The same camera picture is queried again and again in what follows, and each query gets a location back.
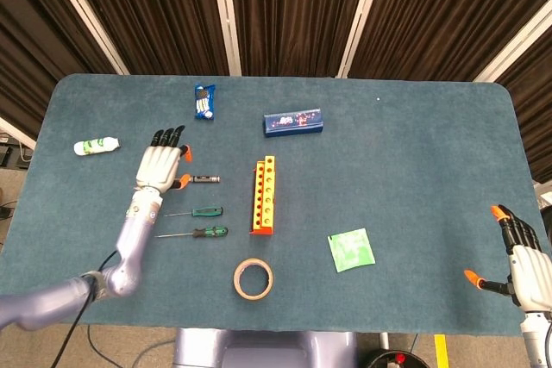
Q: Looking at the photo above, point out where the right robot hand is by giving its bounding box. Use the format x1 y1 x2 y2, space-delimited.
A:
463 204 552 314

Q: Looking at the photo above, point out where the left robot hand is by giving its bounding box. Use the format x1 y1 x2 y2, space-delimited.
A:
134 124 194 195

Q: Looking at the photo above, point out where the slim green black screwdriver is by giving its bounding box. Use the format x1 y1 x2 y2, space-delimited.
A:
163 206 224 218

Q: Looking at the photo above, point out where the thick green black screwdriver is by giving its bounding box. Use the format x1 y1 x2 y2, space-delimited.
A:
154 226 229 240

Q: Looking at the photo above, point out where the orange yellow perforated block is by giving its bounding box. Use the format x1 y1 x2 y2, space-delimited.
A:
248 154 278 236

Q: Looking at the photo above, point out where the white green plastic bottle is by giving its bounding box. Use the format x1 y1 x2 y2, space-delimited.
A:
73 136 121 157

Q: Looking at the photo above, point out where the blue cookie packet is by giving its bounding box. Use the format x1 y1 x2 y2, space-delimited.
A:
193 84 216 122

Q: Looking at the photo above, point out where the yellow floor tape strip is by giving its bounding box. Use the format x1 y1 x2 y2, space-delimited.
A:
434 334 450 368

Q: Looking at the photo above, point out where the long blue printed box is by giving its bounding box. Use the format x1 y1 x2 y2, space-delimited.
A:
262 108 325 138

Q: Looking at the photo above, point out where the black round floor object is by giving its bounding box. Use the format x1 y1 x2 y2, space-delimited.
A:
360 348 428 368

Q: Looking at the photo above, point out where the blue felt table cover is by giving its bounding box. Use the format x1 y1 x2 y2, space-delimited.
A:
0 73 552 337

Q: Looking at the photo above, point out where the green sachet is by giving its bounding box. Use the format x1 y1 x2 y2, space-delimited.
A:
327 228 376 274

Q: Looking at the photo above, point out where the dark brown pleated curtain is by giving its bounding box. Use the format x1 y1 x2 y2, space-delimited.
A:
0 0 552 184

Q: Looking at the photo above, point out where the purple robot torso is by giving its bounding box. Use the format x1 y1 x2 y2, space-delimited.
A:
172 327 359 368

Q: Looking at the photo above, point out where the white frame post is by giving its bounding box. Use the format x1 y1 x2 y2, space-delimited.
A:
209 0 242 77
0 115 38 151
336 0 390 79
473 5 552 84
40 0 130 76

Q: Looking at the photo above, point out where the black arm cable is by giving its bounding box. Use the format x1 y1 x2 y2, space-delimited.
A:
50 249 120 368

